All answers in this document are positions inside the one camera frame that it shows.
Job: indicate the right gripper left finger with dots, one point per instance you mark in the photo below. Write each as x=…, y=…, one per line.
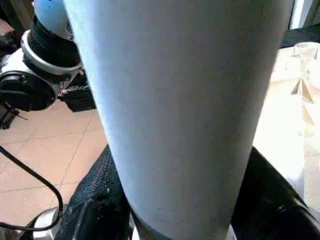
x=100, y=210

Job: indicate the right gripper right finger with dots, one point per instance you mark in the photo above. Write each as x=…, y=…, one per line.
x=275, y=210

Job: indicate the white plastic table top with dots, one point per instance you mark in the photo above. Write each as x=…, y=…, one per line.
x=290, y=125

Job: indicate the white plastic table leg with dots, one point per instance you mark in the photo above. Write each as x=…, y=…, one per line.
x=185, y=100

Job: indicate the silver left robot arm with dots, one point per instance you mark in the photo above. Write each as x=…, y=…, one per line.
x=30, y=90

